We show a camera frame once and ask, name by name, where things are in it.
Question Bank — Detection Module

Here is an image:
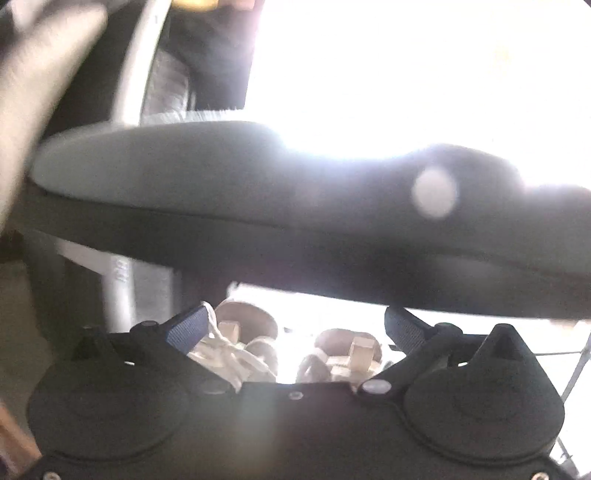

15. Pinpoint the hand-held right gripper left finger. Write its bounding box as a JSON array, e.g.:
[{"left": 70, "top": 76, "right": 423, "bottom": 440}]
[{"left": 73, "top": 303, "right": 235, "bottom": 398}]

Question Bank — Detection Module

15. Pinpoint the dark cloth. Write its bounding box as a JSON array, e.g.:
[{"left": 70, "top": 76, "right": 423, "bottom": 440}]
[{"left": 159, "top": 0, "right": 266, "bottom": 112}]

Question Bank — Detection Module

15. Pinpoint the wooden furniture edge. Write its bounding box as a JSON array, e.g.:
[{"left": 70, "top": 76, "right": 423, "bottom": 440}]
[{"left": 0, "top": 399, "right": 43, "bottom": 469}]

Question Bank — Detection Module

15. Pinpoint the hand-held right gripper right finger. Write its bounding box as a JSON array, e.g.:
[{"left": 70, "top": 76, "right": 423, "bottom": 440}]
[{"left": 359, "top": 305, "right": 537, "bottom": 398}]

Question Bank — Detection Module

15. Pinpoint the metal wire rack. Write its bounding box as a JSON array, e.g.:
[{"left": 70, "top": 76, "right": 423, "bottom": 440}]
[{"left": 544, "top": 330, "right": 591, "bottom": 480}]

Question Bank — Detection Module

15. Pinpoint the pale blurred cloth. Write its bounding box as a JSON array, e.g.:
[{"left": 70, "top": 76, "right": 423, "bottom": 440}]
[{"left": 0, "top": 0, "right": 109, "bottom": 227}]

